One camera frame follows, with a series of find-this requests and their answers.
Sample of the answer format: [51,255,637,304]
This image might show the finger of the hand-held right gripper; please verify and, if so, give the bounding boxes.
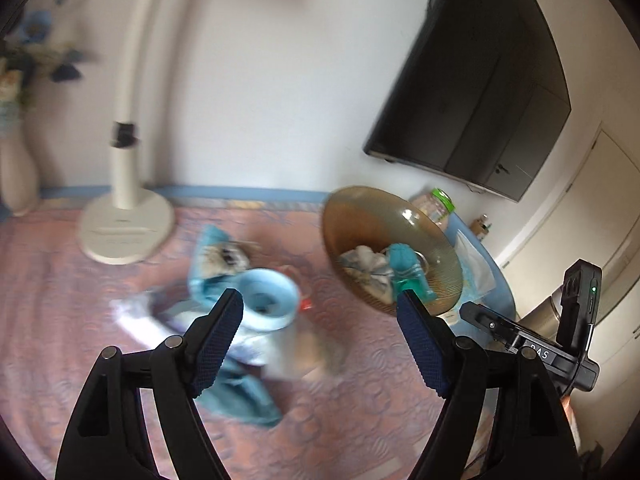
[459,301,521,351]

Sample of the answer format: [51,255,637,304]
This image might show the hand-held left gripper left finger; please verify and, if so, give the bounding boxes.
[54,287,245,480]

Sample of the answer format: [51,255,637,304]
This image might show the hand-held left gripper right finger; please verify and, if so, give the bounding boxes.
[396,290,583,480]

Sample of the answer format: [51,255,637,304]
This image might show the white and blue packet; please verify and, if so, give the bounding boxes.
[227,329,274,367]

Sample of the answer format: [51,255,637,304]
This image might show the teal cloth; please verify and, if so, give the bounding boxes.
[199,357,284,429]

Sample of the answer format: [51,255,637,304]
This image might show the light blue tape roll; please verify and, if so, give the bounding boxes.
[234,268,302,334]

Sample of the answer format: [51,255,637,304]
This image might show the purple packet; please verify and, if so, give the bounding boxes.
[112,294,172,347]

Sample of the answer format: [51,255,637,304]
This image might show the amber glass bowl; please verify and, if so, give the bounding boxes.
[321,186,463,317]

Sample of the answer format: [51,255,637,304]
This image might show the metal thermos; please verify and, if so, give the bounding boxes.
[517,294,566,336]

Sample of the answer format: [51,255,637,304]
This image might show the clear plastic packet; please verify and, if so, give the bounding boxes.
[452,230,496,301]

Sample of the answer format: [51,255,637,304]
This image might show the teal plastic item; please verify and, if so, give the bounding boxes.
[389,243,435,301]

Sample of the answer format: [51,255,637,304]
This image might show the white and blue packets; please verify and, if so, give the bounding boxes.
[337,245,396,306]

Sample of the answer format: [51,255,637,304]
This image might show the cream door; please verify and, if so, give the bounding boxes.
[495,120,640,361]

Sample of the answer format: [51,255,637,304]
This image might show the jar with green lid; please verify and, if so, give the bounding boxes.
[410,187,456,231]

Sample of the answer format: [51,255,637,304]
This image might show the pink patterned tablecloth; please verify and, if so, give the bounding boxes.
[0,195,501,480]

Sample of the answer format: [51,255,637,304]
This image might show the white lamp stand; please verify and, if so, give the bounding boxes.
[77,0,176,265]

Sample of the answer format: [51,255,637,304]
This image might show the blue artificial flowers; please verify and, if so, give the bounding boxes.
[0,7,96,131]

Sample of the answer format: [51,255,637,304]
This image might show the black wall television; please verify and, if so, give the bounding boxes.
[363,0,572,203]

